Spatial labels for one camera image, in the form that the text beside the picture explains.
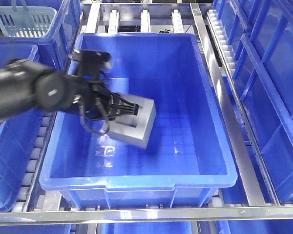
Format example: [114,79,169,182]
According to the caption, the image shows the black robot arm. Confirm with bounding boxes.
[0,59,139,122]

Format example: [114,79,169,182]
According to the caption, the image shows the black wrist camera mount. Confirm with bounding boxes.
[69,49,112,80]

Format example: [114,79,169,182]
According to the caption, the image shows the light blue plastic basket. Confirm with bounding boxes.
[0,0,57,38]

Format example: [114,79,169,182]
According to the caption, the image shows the gray square foam base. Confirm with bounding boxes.
[107,94,156,148]

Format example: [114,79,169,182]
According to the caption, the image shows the steel roller rack frame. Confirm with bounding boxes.
[0,3,293,233]

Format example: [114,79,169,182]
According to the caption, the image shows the large blue target bin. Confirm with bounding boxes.
[39,32,238,210]

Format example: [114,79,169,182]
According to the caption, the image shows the blue bin upper left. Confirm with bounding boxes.
[0,0,82,71]

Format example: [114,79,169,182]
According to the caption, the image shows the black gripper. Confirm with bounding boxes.
[70,75,140,121]

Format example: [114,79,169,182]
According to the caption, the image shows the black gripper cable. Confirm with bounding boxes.
[79,70,113,136]

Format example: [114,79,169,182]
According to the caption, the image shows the blue bin right side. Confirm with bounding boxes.
[208,0,293,204]

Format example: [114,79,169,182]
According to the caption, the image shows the blue bin far left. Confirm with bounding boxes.
[0,43,44,212]

